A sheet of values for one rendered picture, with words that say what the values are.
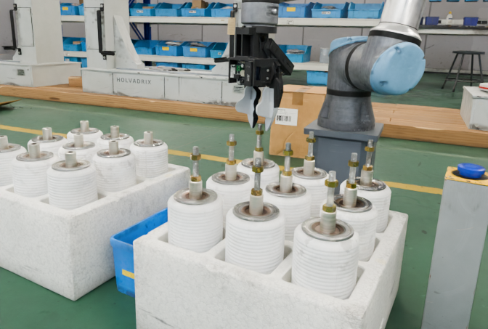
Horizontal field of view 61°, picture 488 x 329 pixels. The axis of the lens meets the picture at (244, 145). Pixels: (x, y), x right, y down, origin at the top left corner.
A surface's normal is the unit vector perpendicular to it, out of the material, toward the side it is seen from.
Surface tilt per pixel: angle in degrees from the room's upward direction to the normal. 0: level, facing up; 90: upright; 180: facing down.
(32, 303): 0
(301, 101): 90
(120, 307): 0
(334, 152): 90
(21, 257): 90
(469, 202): 90
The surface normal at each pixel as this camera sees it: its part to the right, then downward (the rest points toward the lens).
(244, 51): 0.73, 0.19
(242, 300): -0.49, 0.20
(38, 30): 0.92, 0.12
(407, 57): 0.31, 0.37
